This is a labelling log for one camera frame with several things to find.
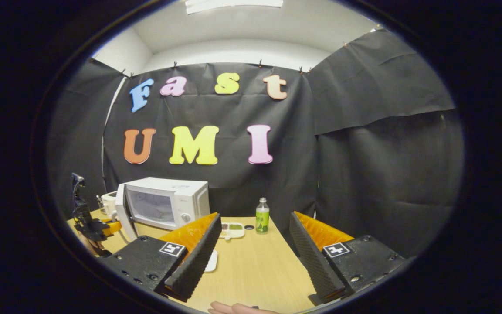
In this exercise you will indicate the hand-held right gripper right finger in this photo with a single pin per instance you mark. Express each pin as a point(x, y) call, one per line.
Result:
point(316, 266)

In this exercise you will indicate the white toaster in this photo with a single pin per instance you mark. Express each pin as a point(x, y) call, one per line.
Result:
point(108, 200)

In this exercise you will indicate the green drink bottle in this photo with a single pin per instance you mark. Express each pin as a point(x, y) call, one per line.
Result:
point(262, 218)

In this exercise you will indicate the white square plate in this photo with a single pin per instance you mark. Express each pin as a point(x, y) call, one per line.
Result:
point(211, 261)

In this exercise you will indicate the white microwave oven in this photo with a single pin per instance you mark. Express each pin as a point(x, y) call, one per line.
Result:
point(190, 192)

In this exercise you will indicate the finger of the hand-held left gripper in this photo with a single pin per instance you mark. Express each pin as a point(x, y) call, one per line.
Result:
point(113, 227)

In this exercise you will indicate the white divided dish of beans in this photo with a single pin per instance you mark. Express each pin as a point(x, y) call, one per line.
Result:
point(233, 230)

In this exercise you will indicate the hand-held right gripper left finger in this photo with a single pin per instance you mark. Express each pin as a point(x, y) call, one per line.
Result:
point(198, 261)

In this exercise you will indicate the large ceiling light panel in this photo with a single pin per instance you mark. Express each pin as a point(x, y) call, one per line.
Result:
point(233, 5)

